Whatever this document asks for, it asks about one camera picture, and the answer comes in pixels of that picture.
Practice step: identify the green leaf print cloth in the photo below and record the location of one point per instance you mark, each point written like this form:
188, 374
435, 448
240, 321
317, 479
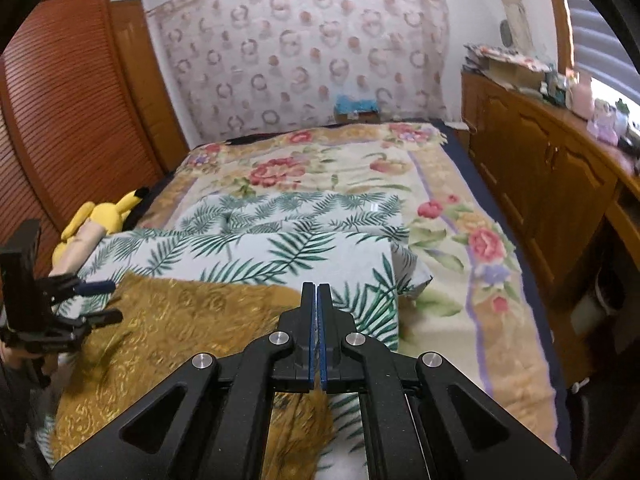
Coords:
300, 240

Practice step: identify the yellow plush toy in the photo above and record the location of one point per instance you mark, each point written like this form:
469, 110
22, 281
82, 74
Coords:
105, 215

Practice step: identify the floral blanket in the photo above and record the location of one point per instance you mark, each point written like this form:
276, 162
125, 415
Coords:
450, 240

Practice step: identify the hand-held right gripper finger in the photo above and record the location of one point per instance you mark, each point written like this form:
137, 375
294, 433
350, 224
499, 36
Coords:
323, 340
314, 340

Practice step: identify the circle print wall cloth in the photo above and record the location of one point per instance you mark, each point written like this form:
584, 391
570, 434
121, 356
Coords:
300, 35

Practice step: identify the brown louvered wardrobe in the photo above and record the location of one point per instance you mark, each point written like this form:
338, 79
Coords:
65, 100

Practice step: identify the white window blinds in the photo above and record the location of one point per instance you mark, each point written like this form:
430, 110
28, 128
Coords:
600, 25

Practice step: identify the wooden cabinet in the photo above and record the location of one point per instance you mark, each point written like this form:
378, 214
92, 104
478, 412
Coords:
540, 170

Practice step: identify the dark blue mattress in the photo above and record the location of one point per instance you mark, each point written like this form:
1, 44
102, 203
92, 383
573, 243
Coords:
500, 210

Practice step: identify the stack of papers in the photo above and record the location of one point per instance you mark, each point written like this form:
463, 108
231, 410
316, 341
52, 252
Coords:
505, 65

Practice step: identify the golden brown patterned garment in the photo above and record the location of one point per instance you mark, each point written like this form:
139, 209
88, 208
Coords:
185, 320

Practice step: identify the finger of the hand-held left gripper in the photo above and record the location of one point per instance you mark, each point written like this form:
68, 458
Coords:
102, 317
97, 287

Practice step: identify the beige hanging cloth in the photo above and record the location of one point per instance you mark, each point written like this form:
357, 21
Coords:
512, 0

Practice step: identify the blue box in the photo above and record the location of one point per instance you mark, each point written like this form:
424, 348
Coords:
356, 106

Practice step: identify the grey round ornament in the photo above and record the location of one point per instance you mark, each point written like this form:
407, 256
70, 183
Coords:
507, 31

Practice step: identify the pink jar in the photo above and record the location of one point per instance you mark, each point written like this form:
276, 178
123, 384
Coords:
580, 92

